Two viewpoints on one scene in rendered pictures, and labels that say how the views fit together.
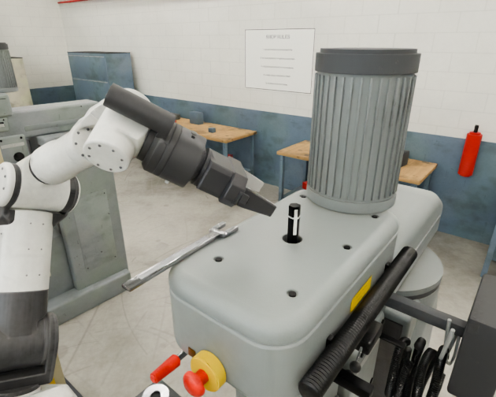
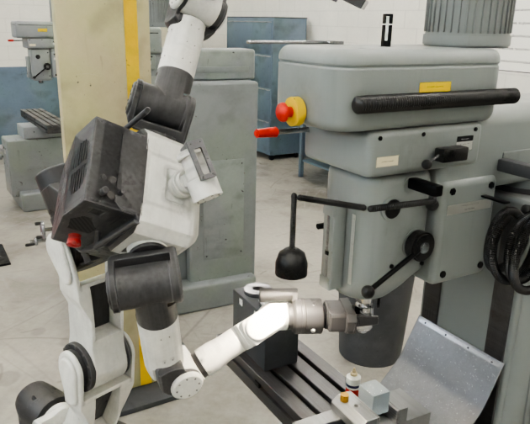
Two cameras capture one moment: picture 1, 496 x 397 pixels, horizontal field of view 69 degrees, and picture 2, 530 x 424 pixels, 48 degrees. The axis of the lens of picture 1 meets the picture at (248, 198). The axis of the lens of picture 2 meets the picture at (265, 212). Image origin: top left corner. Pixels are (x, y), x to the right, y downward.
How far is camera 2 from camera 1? 0.89 m
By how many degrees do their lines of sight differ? 20
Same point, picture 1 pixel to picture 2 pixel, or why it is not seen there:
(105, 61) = (272, 27)
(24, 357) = (172, 112)
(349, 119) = not seen: outside the picture
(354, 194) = (456, 26)
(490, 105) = not seen: outside the picture
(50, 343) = (189, 108)
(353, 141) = not seen: outside the picture
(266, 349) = (331, 69)
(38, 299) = (186, 78)
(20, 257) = (181, 45)
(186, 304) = (287, 63)
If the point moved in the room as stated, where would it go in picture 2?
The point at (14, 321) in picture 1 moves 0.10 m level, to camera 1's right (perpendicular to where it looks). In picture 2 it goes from (170, 85) to (208, 87)
